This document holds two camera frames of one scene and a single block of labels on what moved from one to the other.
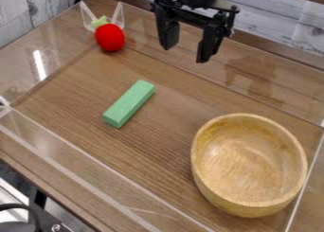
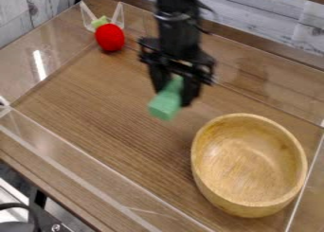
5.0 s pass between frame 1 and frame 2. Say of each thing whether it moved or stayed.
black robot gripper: moved
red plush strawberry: stayed
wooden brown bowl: stayed
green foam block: moved
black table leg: stayed
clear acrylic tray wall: stayed
